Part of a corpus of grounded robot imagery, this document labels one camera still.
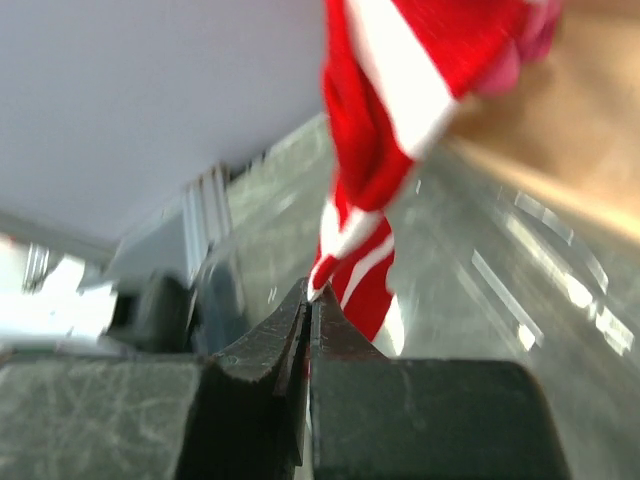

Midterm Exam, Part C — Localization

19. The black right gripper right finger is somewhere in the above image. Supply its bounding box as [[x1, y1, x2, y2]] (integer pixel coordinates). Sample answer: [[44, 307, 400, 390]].
[[310, 291, 570, 479]]

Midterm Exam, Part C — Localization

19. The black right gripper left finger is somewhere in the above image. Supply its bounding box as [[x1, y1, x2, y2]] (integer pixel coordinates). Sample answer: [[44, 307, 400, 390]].
[[1, 284, 308, 479]]

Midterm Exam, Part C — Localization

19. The red white striped sock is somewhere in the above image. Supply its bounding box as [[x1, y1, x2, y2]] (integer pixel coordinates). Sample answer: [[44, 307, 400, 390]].
[[308, 0, 537, 340]]

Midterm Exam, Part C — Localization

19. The purple sock with orange cuff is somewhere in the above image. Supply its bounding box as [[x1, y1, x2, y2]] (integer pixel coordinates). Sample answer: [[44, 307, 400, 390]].
[[475, 0, 563, 95]]

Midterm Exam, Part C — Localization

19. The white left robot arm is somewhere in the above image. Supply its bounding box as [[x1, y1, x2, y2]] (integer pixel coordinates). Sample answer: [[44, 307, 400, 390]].
[[1, 277, 311, 479]]

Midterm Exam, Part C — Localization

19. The clear plastic bin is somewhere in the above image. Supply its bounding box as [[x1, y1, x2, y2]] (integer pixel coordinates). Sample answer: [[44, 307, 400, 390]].
[[227, 117, 639, 479]]

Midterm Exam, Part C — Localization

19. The wooden drying rack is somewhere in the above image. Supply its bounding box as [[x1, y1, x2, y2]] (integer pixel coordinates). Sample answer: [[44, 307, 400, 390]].
[[446, 1, 639, 244]]

